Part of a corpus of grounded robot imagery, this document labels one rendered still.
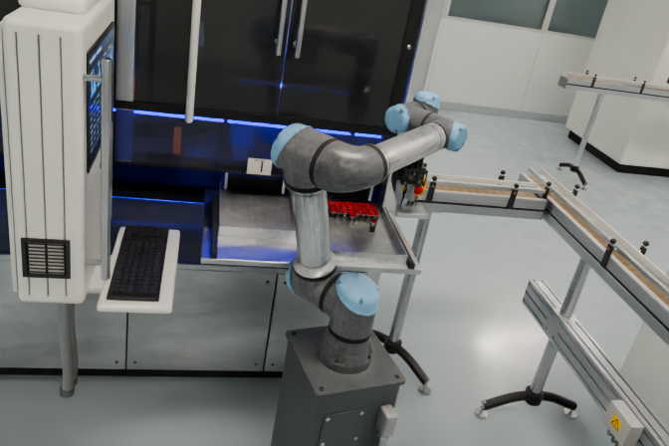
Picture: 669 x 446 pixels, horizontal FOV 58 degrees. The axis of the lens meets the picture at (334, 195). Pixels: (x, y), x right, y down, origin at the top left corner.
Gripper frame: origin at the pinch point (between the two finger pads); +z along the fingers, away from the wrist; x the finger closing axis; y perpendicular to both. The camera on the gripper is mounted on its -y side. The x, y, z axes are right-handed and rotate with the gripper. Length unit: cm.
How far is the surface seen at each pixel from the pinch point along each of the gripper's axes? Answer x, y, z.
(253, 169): -43, -35, 9
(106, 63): -84, 19, -38
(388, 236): 4.7, -15.9, 21.4
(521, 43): 285, -495, 22
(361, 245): -6.6, -8.5, 21.4
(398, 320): 31, -50, 83
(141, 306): -74, 19, 29
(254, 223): -42, -19, 21
